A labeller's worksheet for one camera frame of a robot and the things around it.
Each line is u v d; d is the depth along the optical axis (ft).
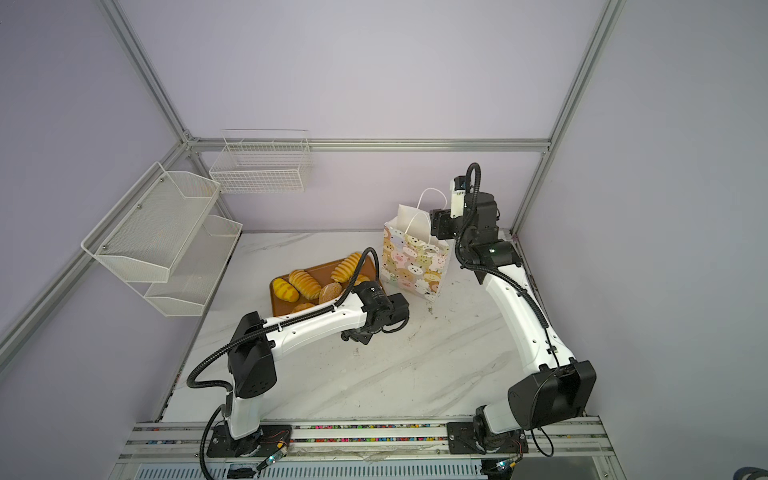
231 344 1.68
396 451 2.40
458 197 2.13
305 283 3.29
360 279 3.32
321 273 3.45
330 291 3.20
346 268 3.41
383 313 1.88
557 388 1.31
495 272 1.61
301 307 3.14
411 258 2.89
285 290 3.22
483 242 1.83
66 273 1.91
